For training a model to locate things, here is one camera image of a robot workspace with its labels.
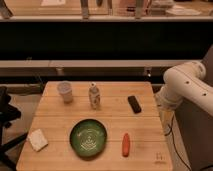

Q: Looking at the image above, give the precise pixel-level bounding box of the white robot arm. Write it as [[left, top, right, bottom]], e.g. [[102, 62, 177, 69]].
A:
[[155, 61, 213, 116]]

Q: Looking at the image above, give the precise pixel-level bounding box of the translucent plastic cup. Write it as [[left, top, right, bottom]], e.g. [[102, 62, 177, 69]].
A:
[[57, 81, 73, 103]]

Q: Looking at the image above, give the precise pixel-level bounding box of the green round plate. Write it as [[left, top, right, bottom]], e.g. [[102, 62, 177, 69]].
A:
[[69, 119, 107, 158]]

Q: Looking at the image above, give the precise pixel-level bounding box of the black rectangular remote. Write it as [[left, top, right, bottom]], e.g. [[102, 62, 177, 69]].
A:
[[128, 96, 141, 113]]

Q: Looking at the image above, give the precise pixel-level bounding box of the small white labelled bottle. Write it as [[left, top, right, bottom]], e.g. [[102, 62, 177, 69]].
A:
[[89, 82, 100, 109]]

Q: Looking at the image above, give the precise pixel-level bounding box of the black office chair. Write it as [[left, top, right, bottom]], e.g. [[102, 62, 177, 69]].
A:
[[0, 86, 28, 171]]

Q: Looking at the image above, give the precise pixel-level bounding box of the black cable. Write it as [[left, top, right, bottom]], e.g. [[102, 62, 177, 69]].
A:
[[164, 114, 193, 171]]

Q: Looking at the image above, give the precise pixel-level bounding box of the orange carrot toy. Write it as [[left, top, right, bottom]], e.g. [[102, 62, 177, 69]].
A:
[[122, 133, 130, 157]]

